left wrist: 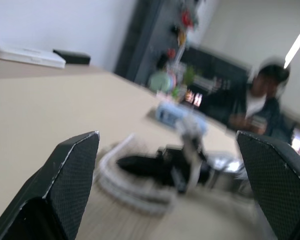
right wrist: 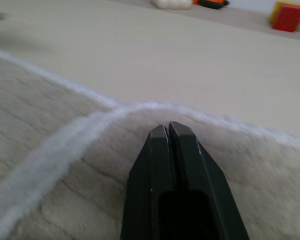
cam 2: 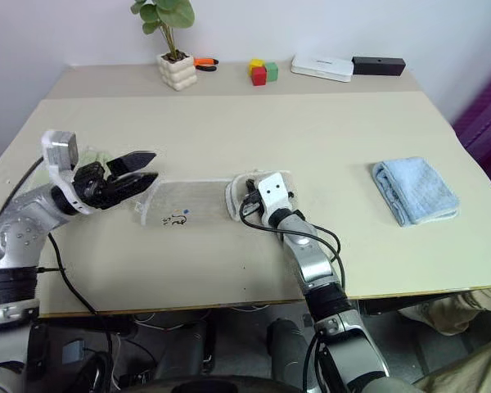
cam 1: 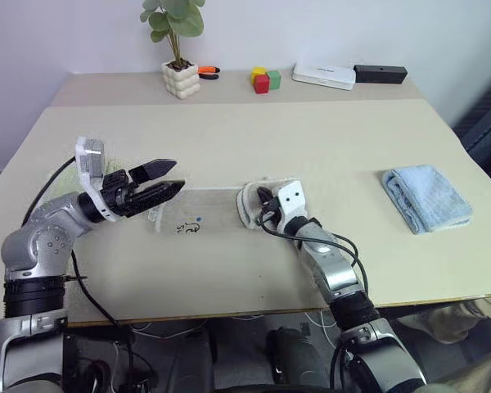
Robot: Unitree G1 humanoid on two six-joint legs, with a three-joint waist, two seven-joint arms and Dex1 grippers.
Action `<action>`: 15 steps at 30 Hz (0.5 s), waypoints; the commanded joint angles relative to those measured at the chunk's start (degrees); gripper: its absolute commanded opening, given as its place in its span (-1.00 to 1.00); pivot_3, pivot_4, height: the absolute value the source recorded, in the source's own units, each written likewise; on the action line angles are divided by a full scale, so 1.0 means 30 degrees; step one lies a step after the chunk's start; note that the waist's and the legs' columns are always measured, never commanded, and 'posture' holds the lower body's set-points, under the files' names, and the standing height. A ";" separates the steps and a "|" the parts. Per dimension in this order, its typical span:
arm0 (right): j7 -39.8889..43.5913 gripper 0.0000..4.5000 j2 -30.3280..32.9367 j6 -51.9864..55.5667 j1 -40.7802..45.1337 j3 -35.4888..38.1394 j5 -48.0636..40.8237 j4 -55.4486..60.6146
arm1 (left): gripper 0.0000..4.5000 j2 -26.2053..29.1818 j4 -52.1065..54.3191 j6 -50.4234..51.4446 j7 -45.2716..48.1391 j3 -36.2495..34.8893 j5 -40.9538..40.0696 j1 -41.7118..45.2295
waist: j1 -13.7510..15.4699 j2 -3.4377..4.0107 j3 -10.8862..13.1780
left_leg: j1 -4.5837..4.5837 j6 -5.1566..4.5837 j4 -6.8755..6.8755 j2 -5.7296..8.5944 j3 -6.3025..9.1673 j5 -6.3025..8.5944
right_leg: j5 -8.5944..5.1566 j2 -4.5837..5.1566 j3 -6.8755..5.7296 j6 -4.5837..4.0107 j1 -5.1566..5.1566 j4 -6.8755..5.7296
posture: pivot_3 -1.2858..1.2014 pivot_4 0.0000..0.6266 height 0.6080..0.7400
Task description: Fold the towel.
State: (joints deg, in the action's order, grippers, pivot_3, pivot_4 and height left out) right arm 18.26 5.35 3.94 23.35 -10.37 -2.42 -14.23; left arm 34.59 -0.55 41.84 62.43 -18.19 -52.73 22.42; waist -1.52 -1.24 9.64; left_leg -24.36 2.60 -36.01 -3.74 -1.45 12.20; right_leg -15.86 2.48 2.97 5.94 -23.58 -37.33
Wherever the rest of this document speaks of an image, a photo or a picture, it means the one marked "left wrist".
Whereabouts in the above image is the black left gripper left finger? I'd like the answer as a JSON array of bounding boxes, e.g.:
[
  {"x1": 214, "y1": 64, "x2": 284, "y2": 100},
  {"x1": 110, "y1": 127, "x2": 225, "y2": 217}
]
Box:
[{"x1": 0, "y1": 130, "x2": 101, "y2": 240}]

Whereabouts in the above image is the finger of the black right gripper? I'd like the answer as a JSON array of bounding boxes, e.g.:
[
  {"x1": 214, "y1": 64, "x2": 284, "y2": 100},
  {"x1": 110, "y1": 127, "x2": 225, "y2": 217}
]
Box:
[
  {"x1": 115, "y1": 154, "x2": 166, "y2": 174},
  {"x1": 126, "y1": 171, "x2": 177, "y2": 188}
]

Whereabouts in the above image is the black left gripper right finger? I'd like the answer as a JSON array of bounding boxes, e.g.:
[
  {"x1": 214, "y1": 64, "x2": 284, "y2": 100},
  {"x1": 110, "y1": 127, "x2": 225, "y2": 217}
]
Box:
[{"x1": 235, "y1": 130, "x2": 300, "y2": 240}]

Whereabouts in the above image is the beige terry towel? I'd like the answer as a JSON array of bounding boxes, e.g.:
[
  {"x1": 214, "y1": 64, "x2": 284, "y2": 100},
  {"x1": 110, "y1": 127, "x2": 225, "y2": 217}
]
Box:
[{"x1": 96, "y1": 133, "x2": 260, "y2": 240}]

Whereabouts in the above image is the folded light blue towel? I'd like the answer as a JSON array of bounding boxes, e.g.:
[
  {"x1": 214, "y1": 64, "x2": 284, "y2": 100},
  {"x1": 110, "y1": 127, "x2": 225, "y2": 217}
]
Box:
[{"x1": 155, "y1": 101, "x2": 209, "y2": 136}]

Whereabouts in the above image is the light green plate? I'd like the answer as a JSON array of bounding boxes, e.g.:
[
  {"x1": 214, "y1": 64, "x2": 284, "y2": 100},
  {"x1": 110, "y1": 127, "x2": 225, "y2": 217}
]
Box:
[{"x1": 149, "y1": 71, "x2": 173, "y2": 94}]

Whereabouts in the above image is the pink plate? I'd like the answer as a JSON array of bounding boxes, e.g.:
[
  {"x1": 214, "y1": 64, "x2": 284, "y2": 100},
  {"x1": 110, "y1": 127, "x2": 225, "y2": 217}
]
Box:
[{"x1": 168, "y1": 71, "x2": 178, "y2": 90}]

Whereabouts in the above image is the person in dark jacket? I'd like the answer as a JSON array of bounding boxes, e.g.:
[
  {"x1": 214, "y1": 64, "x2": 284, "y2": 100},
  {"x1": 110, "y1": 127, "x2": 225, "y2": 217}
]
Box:
[{"x1": 199, "y1": 56, "x2": 300, "y2": 161}]

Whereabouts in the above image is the small green potted plant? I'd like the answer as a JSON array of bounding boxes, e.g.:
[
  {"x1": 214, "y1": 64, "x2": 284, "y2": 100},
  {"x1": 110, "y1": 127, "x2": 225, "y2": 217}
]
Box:
[{"x1": 182, "y1": 65, "x2": 196, "y2": 87}]

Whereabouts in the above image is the long black box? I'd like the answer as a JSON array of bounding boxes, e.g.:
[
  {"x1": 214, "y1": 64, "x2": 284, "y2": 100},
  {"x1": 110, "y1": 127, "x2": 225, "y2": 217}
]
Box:
[{"x1": 52, "y1": 48, "x2": 92, "y2": 66}]

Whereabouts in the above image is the dark grey cabinet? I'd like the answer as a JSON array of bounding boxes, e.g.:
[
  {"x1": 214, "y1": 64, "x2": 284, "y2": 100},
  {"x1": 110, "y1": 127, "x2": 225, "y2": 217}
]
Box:
[{"x1": 114, "y1": 0, "x2": 203, "y2": 87}]

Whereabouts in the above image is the flat white box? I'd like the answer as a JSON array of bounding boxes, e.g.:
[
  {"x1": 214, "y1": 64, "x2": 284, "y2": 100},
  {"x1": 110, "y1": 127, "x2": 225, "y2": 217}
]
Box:
[{"x1": 0, "y1": 41, "x2": 67, "y2": 69}]

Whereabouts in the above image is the long ceiling light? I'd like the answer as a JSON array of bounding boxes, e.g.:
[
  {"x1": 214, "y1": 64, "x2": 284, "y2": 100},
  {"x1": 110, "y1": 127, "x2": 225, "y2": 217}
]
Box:
[{"x1": 283, "y1": 31, "x2": 300, "y2": 70}]

